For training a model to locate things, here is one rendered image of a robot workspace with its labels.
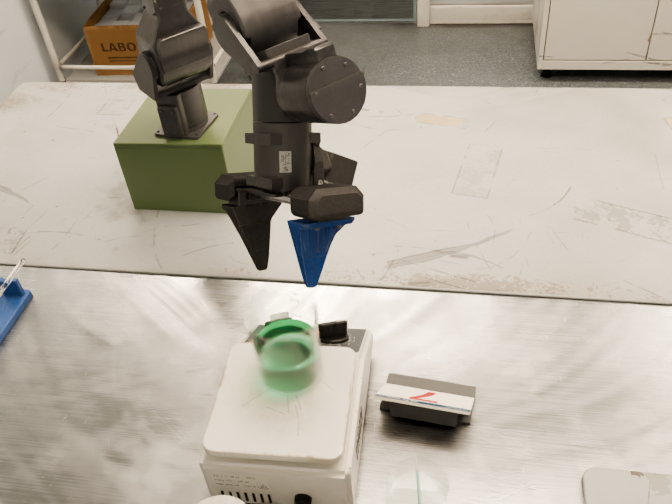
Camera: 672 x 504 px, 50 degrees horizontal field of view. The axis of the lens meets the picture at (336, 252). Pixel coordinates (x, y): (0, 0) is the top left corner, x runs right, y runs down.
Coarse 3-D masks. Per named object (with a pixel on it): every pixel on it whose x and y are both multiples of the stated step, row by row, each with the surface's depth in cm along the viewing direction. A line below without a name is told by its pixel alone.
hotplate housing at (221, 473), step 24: (360, 360) 68; (360, 384) 66; (360, 408) 65; (360, 432) 66; (216, 480) 61; (240, 480) 61; (264, 480) 60; (288, 480) 60; (312, 480) 59; (336, 480) 59
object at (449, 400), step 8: (384, 392) 69; (392, 392) 69; (400, 392) 70; (408, 392) 70; (416, 392) 70; (424, 392) 71; (432, 392) 71; (424, 400) 68; (432, 400) 68; (440, 400) 68; (448, 400) 69; (456, 400) 69; (464, 400) 69; (464, 408) 66
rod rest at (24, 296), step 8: (0, 280) 85; (16, 280) 85; (8, 288) 86; (16, 288) 86; (0, 296) 87; (8, 296) 87; (16, 296) 86; (24, 296) 86; (32, 296) 88; (0, 304) 86; (8, 304) 86; (16, 304) 85; (24, 304) 86; (0, 312) 85; (8, 312) 84; (16, 312) 85; (0, 320) 84; (8, 320) 84; (16, 320) 85; (0, 328) 83; (8, 328) 83; (0, 336) 82
